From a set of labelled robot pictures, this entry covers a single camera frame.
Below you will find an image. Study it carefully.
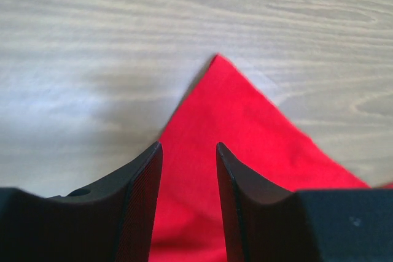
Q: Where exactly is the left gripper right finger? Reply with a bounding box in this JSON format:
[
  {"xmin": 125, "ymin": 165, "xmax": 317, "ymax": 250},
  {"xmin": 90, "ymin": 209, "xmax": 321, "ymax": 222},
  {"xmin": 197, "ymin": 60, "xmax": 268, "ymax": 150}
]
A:
[{"xmin": 216, "ymin": 143, "xmax": 392, "ymax": 261}]

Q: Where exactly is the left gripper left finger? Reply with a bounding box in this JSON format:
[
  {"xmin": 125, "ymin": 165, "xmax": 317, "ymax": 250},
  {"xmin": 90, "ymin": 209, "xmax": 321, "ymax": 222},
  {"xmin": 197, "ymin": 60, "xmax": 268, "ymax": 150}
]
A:
[{"xmin": 1, "ymin": 142, "xmax": 163, "ymax": 261}]

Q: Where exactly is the red t-shirt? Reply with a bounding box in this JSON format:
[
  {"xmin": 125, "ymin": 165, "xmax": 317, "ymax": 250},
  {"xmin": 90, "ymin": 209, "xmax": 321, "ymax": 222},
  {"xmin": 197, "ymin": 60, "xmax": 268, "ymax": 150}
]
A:
[{"xmin": 150, "ymin": 55, "xmax": 375, "ymax": 261}]

